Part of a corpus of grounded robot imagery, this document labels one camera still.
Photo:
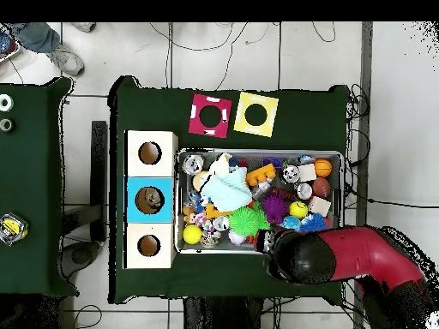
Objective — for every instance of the mint green cloth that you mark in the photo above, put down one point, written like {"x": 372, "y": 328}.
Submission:
{"x": 226, "y": 192}

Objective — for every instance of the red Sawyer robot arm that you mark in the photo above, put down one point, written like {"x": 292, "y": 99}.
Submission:
{"x": 360, "y": 253}

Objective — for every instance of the yellow card with round hole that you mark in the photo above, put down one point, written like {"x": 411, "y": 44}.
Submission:
{"x": 241, "y": 102}

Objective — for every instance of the red card with round hole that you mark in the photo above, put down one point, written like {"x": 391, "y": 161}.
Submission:
{"x": 197, "y": 102}

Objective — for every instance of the wooden box with three holes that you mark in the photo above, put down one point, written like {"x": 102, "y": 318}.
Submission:
{"x": 151, "y": 246}

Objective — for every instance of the orange toy building brick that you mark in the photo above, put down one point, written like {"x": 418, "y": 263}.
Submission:
{"x": 260, "y": 175}

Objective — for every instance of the green fuzzy ball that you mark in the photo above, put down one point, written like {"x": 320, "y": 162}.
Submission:
{"x": 248, "y": 221}

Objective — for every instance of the plain yellow ball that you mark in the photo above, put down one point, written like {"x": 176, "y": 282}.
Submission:
{"x": 192, "y": 234}

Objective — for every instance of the purple spiky ball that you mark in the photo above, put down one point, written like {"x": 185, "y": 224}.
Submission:
{"x": 275, "y": 205}

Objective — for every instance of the yellow smiley face ball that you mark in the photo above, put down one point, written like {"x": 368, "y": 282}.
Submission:
{"x": 298, "y": 209}

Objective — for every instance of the brown ball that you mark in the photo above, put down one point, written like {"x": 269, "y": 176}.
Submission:
{"x": 321, "y": 187}

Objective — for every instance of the plain wooden block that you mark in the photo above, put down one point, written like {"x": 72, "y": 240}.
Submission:
{"x": 319, "y": 206}

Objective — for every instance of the orange basketball toy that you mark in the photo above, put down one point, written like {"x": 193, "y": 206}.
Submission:
{"x": 323, "y": 168}

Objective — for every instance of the yellow tape measure in package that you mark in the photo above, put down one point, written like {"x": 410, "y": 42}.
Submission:
{"x": 12, "y": 228}

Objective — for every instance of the grey tape roll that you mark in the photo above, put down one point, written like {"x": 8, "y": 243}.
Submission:
{"x": 10, "y": 126}

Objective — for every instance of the white tape roll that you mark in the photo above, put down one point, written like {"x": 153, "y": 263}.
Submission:
{"x": 10, "y": 102}

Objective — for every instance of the clear container with blue toy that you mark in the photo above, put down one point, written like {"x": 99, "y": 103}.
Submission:
{"x": 5, "y": 46}

